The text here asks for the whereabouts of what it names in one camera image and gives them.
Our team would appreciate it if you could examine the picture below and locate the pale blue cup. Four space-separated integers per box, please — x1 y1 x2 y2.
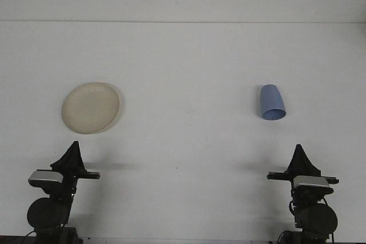
259 84 287 121

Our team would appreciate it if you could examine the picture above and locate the pale round plate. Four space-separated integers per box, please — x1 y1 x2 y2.
61 81 124 135

